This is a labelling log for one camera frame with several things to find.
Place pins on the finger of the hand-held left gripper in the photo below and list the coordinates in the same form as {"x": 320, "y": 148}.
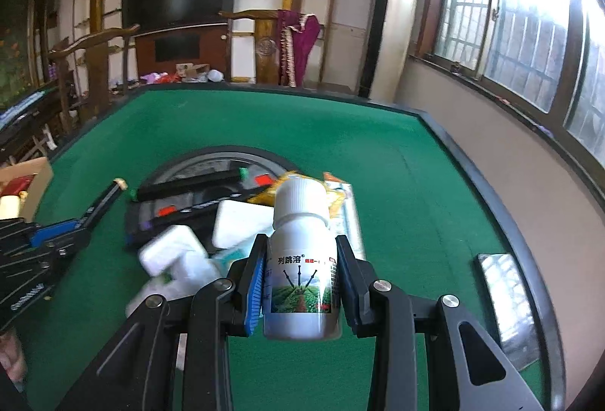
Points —
{"x": 68, "y": 245}
{"x": 52, "y": 234}

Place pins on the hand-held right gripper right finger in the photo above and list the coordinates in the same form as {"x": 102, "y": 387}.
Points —
{"x": 347, "y": 293}

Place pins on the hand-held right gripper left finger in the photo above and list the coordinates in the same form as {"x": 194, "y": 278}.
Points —
{"x": 255, "y": 293}

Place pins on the white bottle green label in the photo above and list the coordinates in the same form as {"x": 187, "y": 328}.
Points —
{"x": 302, "y": 278}

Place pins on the black stick cream cap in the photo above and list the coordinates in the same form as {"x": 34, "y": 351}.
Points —
{"x": 101, "y": 203}

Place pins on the cardboard box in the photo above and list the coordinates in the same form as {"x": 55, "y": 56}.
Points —
{"x": 28, "y": 170}

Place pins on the long white silver packet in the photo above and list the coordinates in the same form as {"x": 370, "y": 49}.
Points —
{"x": 349, "y": 222}

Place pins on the white rounded square box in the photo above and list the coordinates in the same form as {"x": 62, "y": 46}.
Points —
{"x": 238, "y": 222}

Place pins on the black stick purple cap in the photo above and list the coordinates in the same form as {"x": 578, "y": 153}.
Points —
{"x": 198, "y": 208}

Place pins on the person's left hand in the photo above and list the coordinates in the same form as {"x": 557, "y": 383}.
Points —
{"x": 12, "y": 359}

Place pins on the white blue cartoon box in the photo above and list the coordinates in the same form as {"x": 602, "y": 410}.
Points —
{"x": 231, "y": 256}

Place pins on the red packet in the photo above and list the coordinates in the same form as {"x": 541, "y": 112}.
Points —
{"x": 16, "y": 185}

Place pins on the plain white plastic bottle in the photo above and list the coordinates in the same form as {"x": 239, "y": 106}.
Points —
{"x": 189, "y": 283}

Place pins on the white keyboard stand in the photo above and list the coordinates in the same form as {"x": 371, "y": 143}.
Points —
{"x": 47, "y": 139}

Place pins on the white USB charger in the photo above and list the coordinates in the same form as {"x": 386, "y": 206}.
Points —
{"x": 170, "y": 248}

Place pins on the gold sachets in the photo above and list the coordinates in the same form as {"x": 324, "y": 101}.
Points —
{"x": 262, "y": 193}

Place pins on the black electronic keyboard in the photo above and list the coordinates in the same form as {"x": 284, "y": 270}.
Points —
{"x": 23, "y": 118}

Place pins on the round table centre panel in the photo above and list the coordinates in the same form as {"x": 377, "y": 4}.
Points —
{"x": 198, "y": 170}

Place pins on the tall wooden chair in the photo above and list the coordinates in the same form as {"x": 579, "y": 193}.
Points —
{"x": 94, "y": 75}

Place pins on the cluttered wooden cabinet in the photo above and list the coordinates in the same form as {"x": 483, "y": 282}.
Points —
{"x": 170, "y": 75}

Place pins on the wooden chair with round medallion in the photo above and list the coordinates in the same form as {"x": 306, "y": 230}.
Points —
{"x": 255, "y": 47}

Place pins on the maroon fringed cloth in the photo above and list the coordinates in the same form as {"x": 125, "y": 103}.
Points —
{"x": 298, "y": 47}

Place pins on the tower air conditioner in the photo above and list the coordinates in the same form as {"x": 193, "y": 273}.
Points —
{"x": 390, "y": 23}

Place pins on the green wall poster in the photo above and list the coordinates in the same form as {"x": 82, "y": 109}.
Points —
{"x": 14, "y": 66}

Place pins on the window with brown frame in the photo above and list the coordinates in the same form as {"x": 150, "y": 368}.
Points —
{"x": 520, "y": 23}

